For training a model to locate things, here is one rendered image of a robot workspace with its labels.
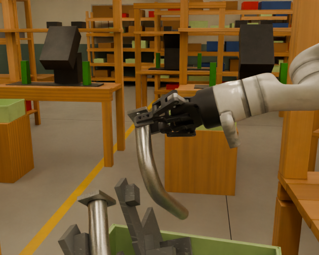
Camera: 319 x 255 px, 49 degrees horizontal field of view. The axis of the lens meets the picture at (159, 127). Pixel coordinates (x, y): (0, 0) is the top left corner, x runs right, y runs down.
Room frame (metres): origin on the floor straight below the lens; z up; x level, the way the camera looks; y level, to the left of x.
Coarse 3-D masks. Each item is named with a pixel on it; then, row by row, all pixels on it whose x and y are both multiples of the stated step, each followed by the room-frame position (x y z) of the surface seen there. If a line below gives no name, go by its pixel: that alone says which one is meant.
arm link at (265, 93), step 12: (252, 84) 0.60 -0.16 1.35; (264, 84) 0.59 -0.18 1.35; (276, 84) 0.58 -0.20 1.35; (288, 84) 0.58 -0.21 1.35; (300, 84) 0.57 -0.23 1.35; (312, 84) 0.56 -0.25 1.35; (252, 96) 0.59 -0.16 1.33; (264, 96) 0.58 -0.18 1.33; (276, 96) 0.58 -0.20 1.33; (288, 96) 0.57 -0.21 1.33; (300, 96) 0.57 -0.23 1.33; (312, 96) 0.56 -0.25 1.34; (252, 108) 0.59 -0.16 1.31; (264, 108) 0.59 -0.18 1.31; (276, 108) 0.59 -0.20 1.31; (288, 108) 0.59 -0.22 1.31; (300, 108) 0.59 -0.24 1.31; (312, 108) 0.58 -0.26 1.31
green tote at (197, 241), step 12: (120, 228) 0.80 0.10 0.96; (120, 240) 0.80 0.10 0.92; (192, 240) 0.75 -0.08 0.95; (204, 240) 0.74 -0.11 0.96; (216, 240) 0.74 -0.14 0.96; (228, 240) 0.74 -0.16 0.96; (132, 252) 0.79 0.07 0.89; (192, 252) 0.75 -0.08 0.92; (204, 252) 0.74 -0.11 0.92; (216, 252) 0.74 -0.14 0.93; (228, 252) 0.73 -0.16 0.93; (240, 252) 0.72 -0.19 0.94; (252, 252) 0.72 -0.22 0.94; (264, 252) 0.71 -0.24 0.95; (276, 252) 0.69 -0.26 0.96
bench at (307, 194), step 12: (288, 180) 1.29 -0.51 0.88; (300, 180) 1.29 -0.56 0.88; (312, 180) 1.29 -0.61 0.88; (288, 192) 1.23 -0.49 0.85; (300, 192) 1.18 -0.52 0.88; (312, 192) 1.18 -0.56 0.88; (276, 204) 1.37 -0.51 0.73; (288, 204) 1.32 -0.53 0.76; (300, 204) 1.09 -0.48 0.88; (312, 204) 1.08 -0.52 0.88; (276, 216) 1.36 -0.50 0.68; (288, 216) 1.30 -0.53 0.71; (300, 216) 1.30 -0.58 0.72; (312, 216) 1.00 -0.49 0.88; (276, 228) 1.34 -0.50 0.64; (288, 228) 1.30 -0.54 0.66; (300, 228) 1.30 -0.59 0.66; (312, 228) 0.96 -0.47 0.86; (276, 240) 1.32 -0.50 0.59; (288, 240) 1.30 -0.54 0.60; (288, 252) 1.30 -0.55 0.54
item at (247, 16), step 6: (240, 18) 10.59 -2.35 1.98; (246, 18) 10.11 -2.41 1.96; (252, 18) 10.09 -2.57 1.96; (258, 18) 10.06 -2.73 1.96; (264, 18) 10.04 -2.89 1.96; (270, 18) 10.02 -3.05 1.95; (276, 18) 10.00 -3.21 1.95; (282, 18) 9.98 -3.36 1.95; (288, 48) 10.03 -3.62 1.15; (276, 60) 10.42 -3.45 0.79; (282, 60) 10.06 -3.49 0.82
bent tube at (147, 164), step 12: (144, 108) 0.65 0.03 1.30; (132, 120) 0.67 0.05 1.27; (144, 132) 0.63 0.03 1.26; (144, 144) 0.61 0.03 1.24; (144, 156) 0.60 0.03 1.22; (144, 168) 0.59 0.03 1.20; (144, 180) 0.59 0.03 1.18; (156, 180) 0.59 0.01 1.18; (156, 192) 0.59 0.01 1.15; (168, 204) 0.62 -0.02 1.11; (180, 204) 0.68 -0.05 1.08; (180, 216) 0.70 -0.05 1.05
